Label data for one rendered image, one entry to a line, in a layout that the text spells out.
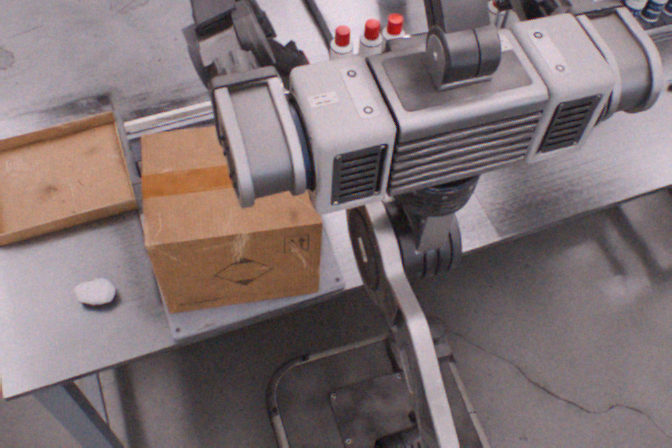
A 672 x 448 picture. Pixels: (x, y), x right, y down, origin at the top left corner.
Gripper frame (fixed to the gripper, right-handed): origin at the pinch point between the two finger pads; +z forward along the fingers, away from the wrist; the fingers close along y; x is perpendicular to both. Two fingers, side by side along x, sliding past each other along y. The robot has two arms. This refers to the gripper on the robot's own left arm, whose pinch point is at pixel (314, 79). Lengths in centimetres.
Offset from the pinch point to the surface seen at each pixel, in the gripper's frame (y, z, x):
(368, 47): -1.0, 2.4, -14.0
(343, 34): -0.2, -5.1, -12.8
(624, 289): -39, 139, -12
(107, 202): -9, -24, 47
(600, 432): -79, 116, 13
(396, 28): -0.7, 4.0, -21.2
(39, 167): 5, -32, 57
